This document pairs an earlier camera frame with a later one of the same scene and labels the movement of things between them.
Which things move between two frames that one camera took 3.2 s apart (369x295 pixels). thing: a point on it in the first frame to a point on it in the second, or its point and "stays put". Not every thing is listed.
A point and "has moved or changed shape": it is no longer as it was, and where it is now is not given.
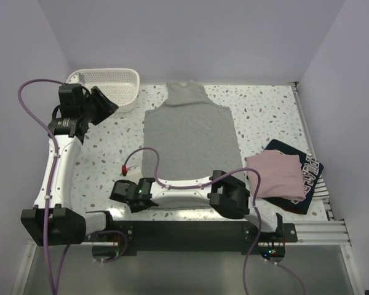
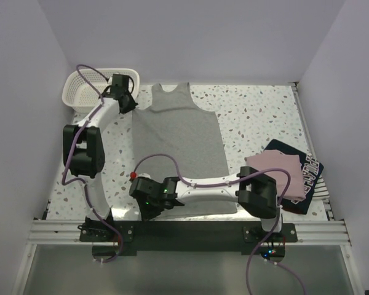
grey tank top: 193,136 has moved or changed shape
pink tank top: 281,175 stays put
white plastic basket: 120,85 stays put
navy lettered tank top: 311,169 stays put
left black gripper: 106,108 to 132,104
